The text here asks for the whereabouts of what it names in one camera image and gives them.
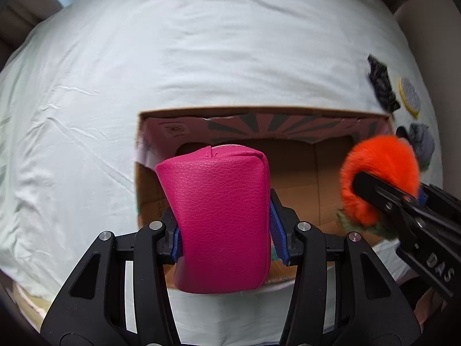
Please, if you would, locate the orange fluffy plush toy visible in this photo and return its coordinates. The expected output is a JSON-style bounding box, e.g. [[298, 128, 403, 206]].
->
[[337, 135, 420, 241]]

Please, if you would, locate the grey fluffy plush item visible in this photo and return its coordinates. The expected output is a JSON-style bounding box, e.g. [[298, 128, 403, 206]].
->
[[408, 123, 435, 170]]

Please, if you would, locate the pink leather zip pouch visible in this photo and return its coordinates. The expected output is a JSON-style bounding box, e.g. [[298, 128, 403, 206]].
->
[[155, 144, 271, 294]]

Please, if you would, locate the black small cloth item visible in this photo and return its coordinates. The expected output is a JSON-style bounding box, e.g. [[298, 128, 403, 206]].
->
[[395, 126, 410, 142]]

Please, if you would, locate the brown cardboard box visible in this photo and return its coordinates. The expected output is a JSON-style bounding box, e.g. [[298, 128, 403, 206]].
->
[[133, 105, 395, 290]]

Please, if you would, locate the yellow grey round sponge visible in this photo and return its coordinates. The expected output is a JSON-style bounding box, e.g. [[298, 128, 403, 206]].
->
[[398, 77, 421, 119]]

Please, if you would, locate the black patterned scrunchie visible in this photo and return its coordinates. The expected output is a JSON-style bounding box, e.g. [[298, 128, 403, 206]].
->
[[367, 54, 401, 113]]

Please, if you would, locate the light green bed sheet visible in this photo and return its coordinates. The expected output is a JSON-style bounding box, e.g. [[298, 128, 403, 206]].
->
[[1, 0, 443, 345]]

